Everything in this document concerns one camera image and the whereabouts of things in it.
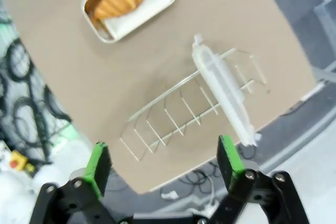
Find yellow emergency stop button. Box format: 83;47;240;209
9;150;36;174

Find steel wire lid rack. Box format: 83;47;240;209
120;47;271;161

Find stainless steel rectangular container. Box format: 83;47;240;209
81;0;178;43

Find black coiled cables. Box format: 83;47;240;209
0;35;71;162

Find clear plastic container lid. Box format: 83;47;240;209
191;34;263;146

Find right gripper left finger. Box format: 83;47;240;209
28;141;132;224

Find white power adapter with cable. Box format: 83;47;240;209
160;175;220;210

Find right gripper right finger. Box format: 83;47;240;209
207;134;310;224

